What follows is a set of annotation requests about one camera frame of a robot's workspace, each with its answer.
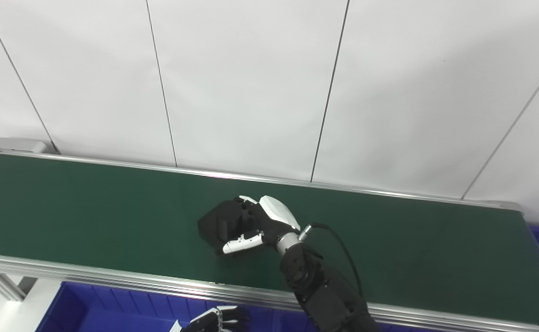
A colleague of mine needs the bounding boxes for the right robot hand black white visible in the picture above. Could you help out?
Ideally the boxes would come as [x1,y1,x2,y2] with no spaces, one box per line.
[222,195,303,255]

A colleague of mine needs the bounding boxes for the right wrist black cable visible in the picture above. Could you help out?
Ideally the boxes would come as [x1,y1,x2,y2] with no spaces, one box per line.
[298,223,366,300]

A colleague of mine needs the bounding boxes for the black cylinder part square base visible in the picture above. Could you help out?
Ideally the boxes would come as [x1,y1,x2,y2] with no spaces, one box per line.
[198,199,263,255]

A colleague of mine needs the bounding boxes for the green conveyor belt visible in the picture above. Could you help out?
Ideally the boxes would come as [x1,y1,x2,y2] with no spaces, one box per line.
[0,137,539,332]
[0,154,539,328]

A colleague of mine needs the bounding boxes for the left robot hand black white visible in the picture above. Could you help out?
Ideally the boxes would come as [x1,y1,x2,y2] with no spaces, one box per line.
[177,304,251,332]

